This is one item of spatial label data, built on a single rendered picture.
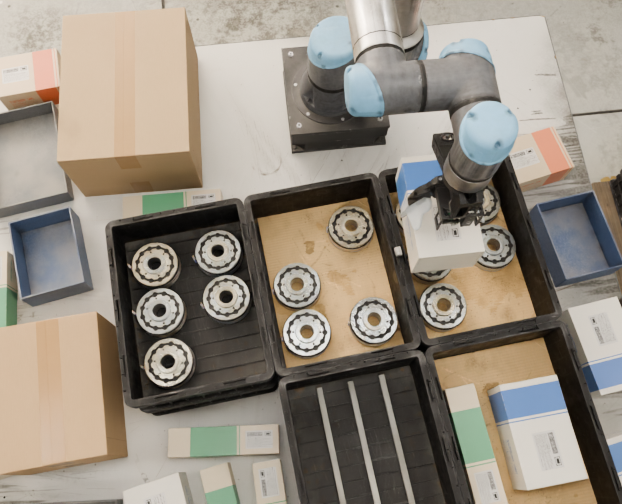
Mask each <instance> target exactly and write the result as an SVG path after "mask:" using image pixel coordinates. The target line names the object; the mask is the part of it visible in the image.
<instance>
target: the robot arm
mask: <svg viewBox="0 0 622 504"><path fill-rule="evenodd" d="M424 2H425V0H345V4H346V11H347V17H345V16H332V17H328V18H326V19H324V20H322V21H321V22H319V23H318V24H317V25H316V26H315V28H314V29H313V30H312V32H311V35H310V39H309V43H308V48H307V52H308V68H307V69H306V71H305V72H304V74H303V76H302V78H301V82H300V96H301V99H302V101H303V103H304V104H305V105H306V107H307V108H308V109H309V110H311V111H312V112H314V113H316V114H318V115H321V116H325V117H336V116H340V115H343V114H345V113H347V112H349V113H350V114H351V115H352V116H355V117H382V116H384V115H396V114H409V113H424V112H436V111H448V112H449V117H450V121H451V124H452V129H453V132H443V133H435V134H433V138H432V146H431V147H432V149H433V151H434V154H435V156H436V159H437V161H438V163H439V166H440V168H441V170H442V175H440V176H436V177H435V178H433V179H432V180H431V181H429V182H427V183H426V184H423V185H421V186H419V187H418V188H416V189H415V190H414V191H413V192H412V193H411V194H410V195H409V196H408V197H407V200H406V202H405V203H404V205H403V207H402V209H401V213H400V215H401V218H403V217H405V216H408V218H409V221H410V223H411V226H412V228H413V229H414V230H418V229H420V227H421V224H422V219H423V215H424V214H425V213H427V212H428V211H430V209H431V207H432V200H431V196H432V197H433V198H436V202H437V207H438V211H437V213H436V215H435V217H434V221H435V226H436V230H438V229H439V228H440V226H441V224H442V225H444V224H458V223H459V222H460V227H463V226H470V225H471V224H472V223H473V221H474V224H475V226H477V225H478V224H479V222H480V221H481V222H482V223H484V222H485V219H484V210H483V205H484V200H485V197H484V190H485V187H486V186H487V185H488V183H489V182H490V180H491V179H492V177H493V175H494V174H495V173H496V171H497V170H498V168H499V167H500V165H501V163H502V162H503V160H504V159H505V158H506V157H507V156H508V155H509V153H510V152H511V150H512V148H513V146H514V143H515V140H516V138H517V135H518V131H519V125H518V120H517V118H516V116H515V114H513V112H512V111H511V110H510V108H509V107H507V106H506V105H504V104H502V102H501V98H500V93H499V89H498V84H497V80H496V69H495V66H494V64H493V61H492V57H491V54H490V52H489V49H488V47H487V45H486V44H485V43H484V42H482V41H481V40H478V39H474V38H465V39H461V40H460V41H459V42H452V43H450V44H448V45H447V46H446V47H445V48H444V49H443V50H442V51H441V53H440V55H439V59H427V55H428V51H427V50H428V48H429V33H428V29H427V26H426V24H425V23H424V22H423V21H422V19H421V14H422V10H423V6H424ZM438 215H439V218H440V222H439V224H438V218H437V217H438ZM477 217H479V219H478V220H477Z"/></svg>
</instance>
